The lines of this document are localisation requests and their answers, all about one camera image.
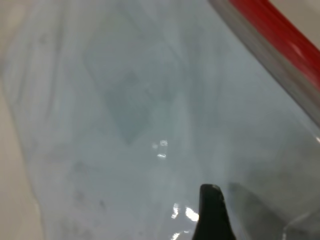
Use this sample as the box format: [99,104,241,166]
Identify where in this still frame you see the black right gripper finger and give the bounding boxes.
[191,183,237,240]

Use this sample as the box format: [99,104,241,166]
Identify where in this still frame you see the transparent bag with red zipper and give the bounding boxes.
[0,0,320,240]

